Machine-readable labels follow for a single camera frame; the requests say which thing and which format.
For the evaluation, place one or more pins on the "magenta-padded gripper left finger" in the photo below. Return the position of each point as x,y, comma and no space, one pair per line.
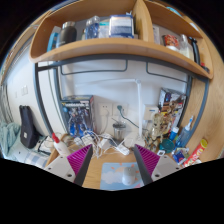
60,166

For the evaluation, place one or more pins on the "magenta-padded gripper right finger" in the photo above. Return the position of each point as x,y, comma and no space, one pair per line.
165,165

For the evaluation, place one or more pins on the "pastel sky print mouse pad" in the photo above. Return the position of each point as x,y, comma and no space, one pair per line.
111,176

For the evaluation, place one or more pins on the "white bottle with red cap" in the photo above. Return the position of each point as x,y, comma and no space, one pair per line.
61,146

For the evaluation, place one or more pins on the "blue and white can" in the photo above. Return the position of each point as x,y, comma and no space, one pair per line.
173,134

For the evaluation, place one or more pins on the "red chips can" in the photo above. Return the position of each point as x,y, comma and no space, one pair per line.
195,153

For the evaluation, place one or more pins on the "blue spray bottle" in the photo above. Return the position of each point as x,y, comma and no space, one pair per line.
184,135

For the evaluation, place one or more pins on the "tan robot model figure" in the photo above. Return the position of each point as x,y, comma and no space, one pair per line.
158,128

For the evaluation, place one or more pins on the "white power strip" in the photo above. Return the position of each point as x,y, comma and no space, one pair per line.
123,150

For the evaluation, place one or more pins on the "black bag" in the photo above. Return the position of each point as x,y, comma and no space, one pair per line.
28,128

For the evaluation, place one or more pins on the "blue model kit box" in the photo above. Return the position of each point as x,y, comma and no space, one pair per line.
77,116

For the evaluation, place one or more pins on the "clear glass jar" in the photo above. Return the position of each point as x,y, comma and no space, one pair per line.
119,131

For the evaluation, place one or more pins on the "bed with teal blanket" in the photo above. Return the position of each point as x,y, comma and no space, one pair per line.
10,136

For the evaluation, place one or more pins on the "colourful printed box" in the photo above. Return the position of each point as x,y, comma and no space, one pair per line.
175,100

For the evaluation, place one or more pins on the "white socket with green plug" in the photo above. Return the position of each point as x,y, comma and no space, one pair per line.
120,109

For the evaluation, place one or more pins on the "wooden shelf unit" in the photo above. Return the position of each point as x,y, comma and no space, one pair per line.
110,46

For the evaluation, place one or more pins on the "white wall switch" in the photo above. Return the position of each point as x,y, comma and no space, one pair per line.
24,90

